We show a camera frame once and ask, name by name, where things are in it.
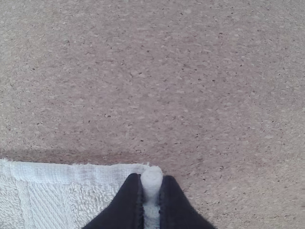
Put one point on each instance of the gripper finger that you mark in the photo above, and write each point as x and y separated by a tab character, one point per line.
124	205
176	205

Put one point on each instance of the pale towel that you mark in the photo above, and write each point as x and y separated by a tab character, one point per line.
47	195

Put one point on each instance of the cork mat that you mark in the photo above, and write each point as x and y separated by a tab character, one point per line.
152	71

